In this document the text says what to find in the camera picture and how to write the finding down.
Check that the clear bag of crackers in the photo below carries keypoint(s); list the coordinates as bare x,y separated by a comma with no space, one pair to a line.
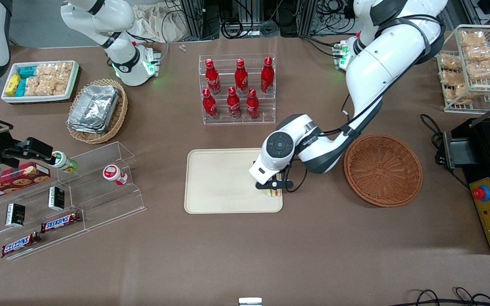
62,84
46,86
32,86
53,69

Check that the aluminium frame post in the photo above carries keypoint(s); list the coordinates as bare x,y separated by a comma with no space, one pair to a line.
196,19

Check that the brown round wicker basket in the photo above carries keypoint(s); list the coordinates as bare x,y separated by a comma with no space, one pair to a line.
383,170

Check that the teal snack packet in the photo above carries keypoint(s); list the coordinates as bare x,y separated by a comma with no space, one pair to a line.
21,88
28,71

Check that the clear acrylic stepped display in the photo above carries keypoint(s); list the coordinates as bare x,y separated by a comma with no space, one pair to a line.
100,199

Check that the black countertop appliance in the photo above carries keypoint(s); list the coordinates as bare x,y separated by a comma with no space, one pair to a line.
483,144

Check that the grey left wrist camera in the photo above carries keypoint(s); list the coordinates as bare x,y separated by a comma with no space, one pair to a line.
275,185

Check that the beige cloth bag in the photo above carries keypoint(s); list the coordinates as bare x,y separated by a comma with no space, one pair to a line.
160,23

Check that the snickers chocolate bar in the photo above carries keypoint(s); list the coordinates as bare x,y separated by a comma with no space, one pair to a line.
19,244
60,222

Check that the small black box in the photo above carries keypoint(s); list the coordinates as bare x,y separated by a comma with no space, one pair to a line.
56,198
15,214

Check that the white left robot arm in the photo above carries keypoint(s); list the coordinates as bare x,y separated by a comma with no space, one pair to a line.
381,63

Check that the red capped drink bottle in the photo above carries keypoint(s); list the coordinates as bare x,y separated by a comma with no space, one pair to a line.
114,174

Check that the green capped drink bottle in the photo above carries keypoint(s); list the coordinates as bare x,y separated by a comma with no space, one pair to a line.
63,161

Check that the tan oval wicker basket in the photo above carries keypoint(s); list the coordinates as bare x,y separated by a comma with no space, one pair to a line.
119,112

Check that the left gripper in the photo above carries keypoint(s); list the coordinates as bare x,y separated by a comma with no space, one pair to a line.
287,170

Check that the stack of foil trays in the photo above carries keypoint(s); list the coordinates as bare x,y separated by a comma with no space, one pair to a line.
94,108

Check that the triangular sandwich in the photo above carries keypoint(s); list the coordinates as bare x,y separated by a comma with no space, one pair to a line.
273,193

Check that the red tartan cookie box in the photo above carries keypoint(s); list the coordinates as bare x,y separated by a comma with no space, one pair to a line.
19,176

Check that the red cola bottle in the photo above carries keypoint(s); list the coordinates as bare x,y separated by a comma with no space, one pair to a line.
267,76
252,106
233,104
241,78
212,78
209,105

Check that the bagged fried snack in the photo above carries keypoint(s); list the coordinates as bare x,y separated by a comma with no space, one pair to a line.
452,77
485,69
472,38
480,53
460,91
450,61

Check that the beige plastic tray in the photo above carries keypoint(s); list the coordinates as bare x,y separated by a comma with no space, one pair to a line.
219,180

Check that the yellow snack packet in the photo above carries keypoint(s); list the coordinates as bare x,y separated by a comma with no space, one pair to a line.
13,84

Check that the clear acrylic bottle rack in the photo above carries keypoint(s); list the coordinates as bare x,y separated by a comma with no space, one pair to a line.
266,114

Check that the red emergency stop button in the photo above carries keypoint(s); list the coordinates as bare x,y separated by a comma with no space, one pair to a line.
481,193

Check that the white rectangular snack tray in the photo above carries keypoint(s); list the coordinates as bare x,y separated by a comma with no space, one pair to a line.
74,83

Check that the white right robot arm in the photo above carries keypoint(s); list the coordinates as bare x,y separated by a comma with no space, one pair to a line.
126,59

